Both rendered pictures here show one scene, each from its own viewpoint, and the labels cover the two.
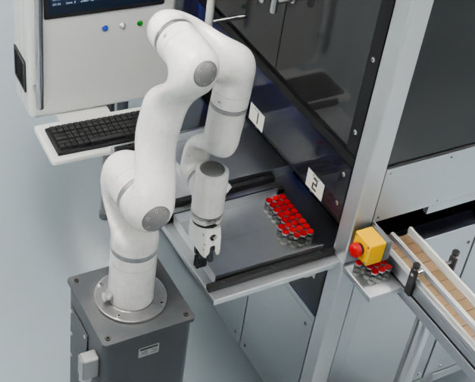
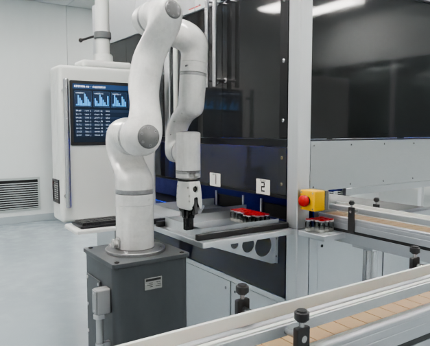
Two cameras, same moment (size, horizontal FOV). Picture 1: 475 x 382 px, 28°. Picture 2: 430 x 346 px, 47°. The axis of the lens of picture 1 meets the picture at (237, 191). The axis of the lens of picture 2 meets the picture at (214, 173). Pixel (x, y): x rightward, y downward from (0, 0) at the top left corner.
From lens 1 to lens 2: 1.46 m
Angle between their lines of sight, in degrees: 35
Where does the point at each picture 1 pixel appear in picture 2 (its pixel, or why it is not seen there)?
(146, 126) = (135, 68)
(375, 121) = (294, 97)
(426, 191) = (341, 171)
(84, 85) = (99, 198)
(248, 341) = not seen: outside the picture
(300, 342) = not seen: hidden behind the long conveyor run
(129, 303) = (134, 241)
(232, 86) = (193, 49)
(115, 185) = (116, 128)
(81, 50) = (96, 171)
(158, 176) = (147, 104)
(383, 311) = not seen: hidden behind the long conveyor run
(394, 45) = (295, 36)
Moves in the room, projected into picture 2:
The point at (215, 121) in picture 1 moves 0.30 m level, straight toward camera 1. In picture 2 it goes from (185, 82) to (183, 71)
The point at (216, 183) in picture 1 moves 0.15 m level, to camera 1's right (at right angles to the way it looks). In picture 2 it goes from (191, 134) to (237, 134)
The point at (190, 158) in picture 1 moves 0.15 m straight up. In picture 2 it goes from (171, 136) to (171, 93)
